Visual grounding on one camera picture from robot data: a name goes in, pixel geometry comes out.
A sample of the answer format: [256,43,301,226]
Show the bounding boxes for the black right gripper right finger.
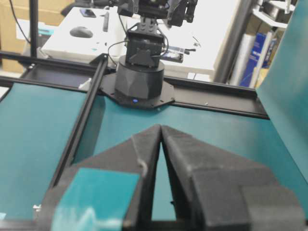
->
[161,126,307,231]

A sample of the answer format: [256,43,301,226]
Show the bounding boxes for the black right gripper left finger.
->
[38,125,161,231]

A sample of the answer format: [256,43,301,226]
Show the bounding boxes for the teal side panel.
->
[255,0,308,174]

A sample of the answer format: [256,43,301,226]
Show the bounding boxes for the blue books stack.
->
[239,33,277,87]

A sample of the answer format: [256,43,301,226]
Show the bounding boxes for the white desk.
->
[40,0,241,75]

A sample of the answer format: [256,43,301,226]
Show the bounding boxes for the black computer mouse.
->
[70,26,93,38]

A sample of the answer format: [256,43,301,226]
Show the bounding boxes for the black smartphone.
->
[79,8,96,18]

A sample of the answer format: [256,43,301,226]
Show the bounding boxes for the cardboard box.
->
[0,0,75,73]

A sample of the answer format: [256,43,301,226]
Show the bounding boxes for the black vertical pole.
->
[29,0,39,58]

